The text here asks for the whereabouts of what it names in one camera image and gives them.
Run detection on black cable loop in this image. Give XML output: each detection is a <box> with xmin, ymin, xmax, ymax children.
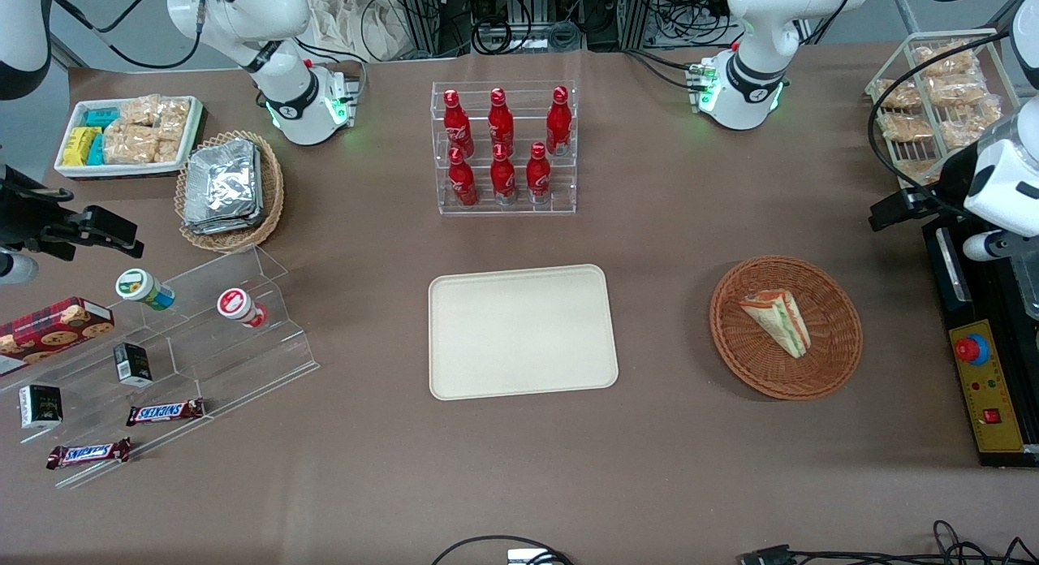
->
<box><xmin>430</xmin><ymin>535</ymin><xmax>574</xmax><ymax>565</ymax></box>

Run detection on white wire rack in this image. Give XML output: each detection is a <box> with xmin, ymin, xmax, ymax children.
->
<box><xmin>864</xmin><ymin>29</ymin><xmax>1022</xmax><ymax>189</ymax></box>

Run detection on red emergency stop button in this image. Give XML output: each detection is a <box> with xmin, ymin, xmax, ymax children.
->
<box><xmin>954</xmin><ymin>334</ymin><xmax>992</xmax><ymax>367</ymax></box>

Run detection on small black box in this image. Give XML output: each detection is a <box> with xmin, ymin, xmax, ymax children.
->
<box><xmin>19</xmin><ymin>384</ymin><xmax>63</xmax><ymax>430</ymax></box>
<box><xmin>113</xmin><ymin>343</ymin><xmax>153</xmax><ymax>387</ymax></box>

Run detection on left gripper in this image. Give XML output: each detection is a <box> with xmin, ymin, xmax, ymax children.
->
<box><xmin>869</xmin><ymin>136</ymin><xmax>1039</xmax><ymax>238</ymax></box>

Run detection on clear plastic container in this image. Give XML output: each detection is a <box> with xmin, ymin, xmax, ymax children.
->
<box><xmin>1011</xmin><ymin>252</ymin><xmax>1039</xmax><ymax>319</ymax></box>

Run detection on red lid cup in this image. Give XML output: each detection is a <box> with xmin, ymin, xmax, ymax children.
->
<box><xmin>217</xmin><ymin>288</ymin><xmax>269</xmax><ymax>330</ymax></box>

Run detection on bagged bread pack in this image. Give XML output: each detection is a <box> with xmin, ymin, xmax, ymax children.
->
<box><xmin>938</xmin><ymin>102</ymin><xmax>1004</xmax><ymax>149</ymax></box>
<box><xmin>877</xmin><ymin>80</ymin><xmax>923</xmax><ymax>111</ymax></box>
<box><xmin>925</xmin><ymin>76</ymin><xmax>988</xmax><ymax>108</ymax></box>
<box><xmin>913</xmin><ymin>44</ymin><xmax>976</xmax><ymax>78</ymax></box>
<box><xmin>881</xmin><ymin>112</ymin><xmax>935</xmax><ymax>143</ymax></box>
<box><xmin>897</xmin><ymin>159</ymin><xmax>944</xmax><ymax>185</ymax></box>

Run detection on oval tan wicker basket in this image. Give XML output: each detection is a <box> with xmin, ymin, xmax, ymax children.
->
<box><xmin>175</xmin><ymin>130</ymin><xmax>285</xmax><ymax>253</ymax></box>

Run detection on cream plastic tray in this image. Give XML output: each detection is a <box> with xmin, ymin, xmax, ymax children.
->
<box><xmin>428</xmin><ymin>264</ymin><xmax>619</xmax><ymax>402</ymax></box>

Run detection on black cable with connector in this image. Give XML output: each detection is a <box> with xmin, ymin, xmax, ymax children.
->
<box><xmin>739</xmin><ymin>520</ymin><xmax>1039</xmax><ymax>565</ymax></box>

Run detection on red cola bottle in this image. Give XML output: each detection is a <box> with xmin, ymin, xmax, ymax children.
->
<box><xmin>526</xmin><ymin>142</ymin><xmax>554</xmax><ymax>205</ymax></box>
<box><xmin>490</xmin><ymin>143</ymin><xmax>518</xmax><ymax>206</ymax></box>
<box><xmin>488</xmin><ymin>88</ymin><xmax>515</xmax><ymax>153</ymax></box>
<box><xmin>448</xmin><ymin>147</ymin><xmax>480</xmax><ymax>208</ymax></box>
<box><xmin>443</xmin><ymin>89</ymin><xmax>475</xmax><ymax>157</ymax></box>
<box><xmin>545</xmin><ymin>86</ymin><xmax>573</xmax><ymax>157</ymax></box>

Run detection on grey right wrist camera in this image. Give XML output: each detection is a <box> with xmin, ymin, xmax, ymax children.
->
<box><xmin>0</xmin><ymin>252</ymin><xmax>40</xmax><ymax>287</ymax></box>

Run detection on round brown wicker basket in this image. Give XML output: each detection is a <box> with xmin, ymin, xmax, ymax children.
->
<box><xmin>709</xmin><ymin>255</ymin><xmax>864</xmax><ymax>401</ymax></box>

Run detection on triangle sandwich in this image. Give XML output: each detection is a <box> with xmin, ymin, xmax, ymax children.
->
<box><xmin>738</xmin><ymin>288</ymin><xmax>813</xmax><ymax>360</ymax></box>

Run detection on white rectangular snack tray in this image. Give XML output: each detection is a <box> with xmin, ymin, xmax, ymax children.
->
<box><xmin>54</xmin><ymin>96</ymin><xmax>205</xmax><ymax>181</ymax></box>

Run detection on beige cloth bag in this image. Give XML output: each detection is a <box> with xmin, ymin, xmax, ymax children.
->
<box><xmin>304</xmin><ymin>0</ymin><xmax>408</xmax><ymax>63</ymax></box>

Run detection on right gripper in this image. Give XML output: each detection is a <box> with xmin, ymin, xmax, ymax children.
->
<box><xmin>0</xmin><ymin>166</ymin><xmax>145</xmax><ymax>260</ymax></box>

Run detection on clear acrylic step shelf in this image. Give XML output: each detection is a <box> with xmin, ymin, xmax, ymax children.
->
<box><xmin>0</xmin><ymin>244</ymin><xmax>321</xmax><ymax>490</ymax></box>

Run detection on red tartan cookie box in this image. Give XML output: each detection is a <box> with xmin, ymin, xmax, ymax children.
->
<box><xmin>0</xmin><ymin>296</ymin><xmax>115</xmax><ymax>377</ymax></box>

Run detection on black yellow control box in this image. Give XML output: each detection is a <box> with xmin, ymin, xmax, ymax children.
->
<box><xmin>923</xmin><ymin>216</ymin><xmax>1039</xmax><ymax>468</ymax></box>

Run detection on silver foil pouch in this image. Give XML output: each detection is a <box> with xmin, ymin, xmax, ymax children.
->
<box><xmin>183</xmin><ymin>212</ymin><xmax>265</xmax><ymax>236</ymax></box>
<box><xmin>185</xmin><ymin>138</ymin><xmax>263</xmax><ymax>223</ymax></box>

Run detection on brown Snickers bar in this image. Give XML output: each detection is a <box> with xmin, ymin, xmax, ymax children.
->
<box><xmin>126</xmin><ymin>398</ymin><xmax>205</xmax><ymax>427</ymax></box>
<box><xmin>46</xmin><ymin>438</ymin><xmax>132</xmax><ymax>470</ymax></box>

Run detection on clear acrylic bottle rack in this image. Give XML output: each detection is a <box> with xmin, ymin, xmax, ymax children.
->
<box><xmin>431</xmin><ymin>80</ymin><xmax>578</xmax><ymax>216</ymax></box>

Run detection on aluminium frame post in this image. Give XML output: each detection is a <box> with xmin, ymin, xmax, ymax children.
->
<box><xmin>619</xmin><ymin>0</ymin><xmax>660</xmax><ymax>51</ymax></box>
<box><xmin>398</xmin><ymin>0</ymin><xmax>445</xmax><ymax>58</ymax></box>

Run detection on yellow snack pack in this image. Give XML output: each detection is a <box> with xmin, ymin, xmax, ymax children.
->
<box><xmin>63</xmin><ymin>127</ymin><xmax>102</xmax><ymax>167</ymax></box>

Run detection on green lid cup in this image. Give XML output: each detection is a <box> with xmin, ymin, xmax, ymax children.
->
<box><xmin>115</xmin><ymin>269</ymin><xmax>176</xmax><ymax>312</ymax></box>

